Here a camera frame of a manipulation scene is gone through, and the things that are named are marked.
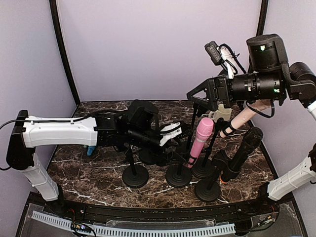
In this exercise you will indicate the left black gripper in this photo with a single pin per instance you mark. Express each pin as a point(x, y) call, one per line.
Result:
point(165, 159)

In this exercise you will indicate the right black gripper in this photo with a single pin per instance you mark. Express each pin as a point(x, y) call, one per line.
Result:
point(211, 85)

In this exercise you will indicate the black mic stand blue mic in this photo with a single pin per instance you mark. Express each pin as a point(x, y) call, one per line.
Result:
point(147, 157)

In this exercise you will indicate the blue microphone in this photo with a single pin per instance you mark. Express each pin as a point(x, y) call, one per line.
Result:
point(90, 150)

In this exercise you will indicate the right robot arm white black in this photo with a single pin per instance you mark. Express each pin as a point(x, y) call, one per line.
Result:
point(271, 81)

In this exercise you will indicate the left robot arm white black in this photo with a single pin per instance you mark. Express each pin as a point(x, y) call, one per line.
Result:
point(137, 126)

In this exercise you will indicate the black mic stand cream mic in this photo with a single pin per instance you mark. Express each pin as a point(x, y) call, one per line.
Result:
point(204, 168)

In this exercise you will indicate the cream pink microphone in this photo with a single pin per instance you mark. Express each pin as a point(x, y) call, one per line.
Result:
point(244, 116)

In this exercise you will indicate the black microphone orange base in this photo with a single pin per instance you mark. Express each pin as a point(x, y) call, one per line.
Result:
point(250, 142)

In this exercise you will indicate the beige mug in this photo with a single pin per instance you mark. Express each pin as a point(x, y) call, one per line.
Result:
point(221, 112)

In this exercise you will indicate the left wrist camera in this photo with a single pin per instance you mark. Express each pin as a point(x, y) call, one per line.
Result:
point(178, 130)

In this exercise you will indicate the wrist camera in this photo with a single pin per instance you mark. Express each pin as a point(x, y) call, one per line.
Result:
point(178, 130)
point(222, 55)

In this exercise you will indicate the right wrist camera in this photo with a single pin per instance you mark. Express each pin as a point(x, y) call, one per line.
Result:
point(222, 55)

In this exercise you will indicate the right black frame post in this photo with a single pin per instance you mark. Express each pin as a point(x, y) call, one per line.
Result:
point(262, 17)

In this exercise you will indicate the black frame post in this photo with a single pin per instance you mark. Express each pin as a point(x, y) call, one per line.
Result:
point(262, 17)
point(62, 51)

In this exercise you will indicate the black front table rail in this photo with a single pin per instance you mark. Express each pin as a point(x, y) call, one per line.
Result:
point(234, 212)

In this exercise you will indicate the left black frame post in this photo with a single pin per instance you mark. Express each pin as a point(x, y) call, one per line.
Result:
point(62, 51)

